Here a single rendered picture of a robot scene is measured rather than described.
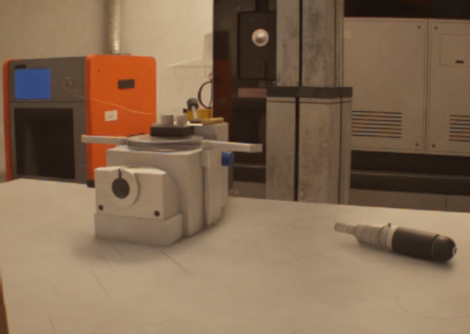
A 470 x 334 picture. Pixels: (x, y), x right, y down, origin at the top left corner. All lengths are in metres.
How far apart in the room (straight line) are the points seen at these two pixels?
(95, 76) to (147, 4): 1.92
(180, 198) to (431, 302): 0.29
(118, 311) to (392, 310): 0.21
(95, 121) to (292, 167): 0.77
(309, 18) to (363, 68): 0.90
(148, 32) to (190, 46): 0.30
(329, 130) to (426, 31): 0.96
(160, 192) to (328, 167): 0.65
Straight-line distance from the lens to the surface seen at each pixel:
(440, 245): 0.57
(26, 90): 1.95
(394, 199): 2.05
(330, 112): 1.19
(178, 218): 0.62
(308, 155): 1.21
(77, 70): 1.82
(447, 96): 2.08
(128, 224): 0.62
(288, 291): 0.49
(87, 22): 3.91
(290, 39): 1.23
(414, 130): 2.09
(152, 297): 0.47
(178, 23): 3.58
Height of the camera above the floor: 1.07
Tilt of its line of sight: 9 degrees down
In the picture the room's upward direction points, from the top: straight up
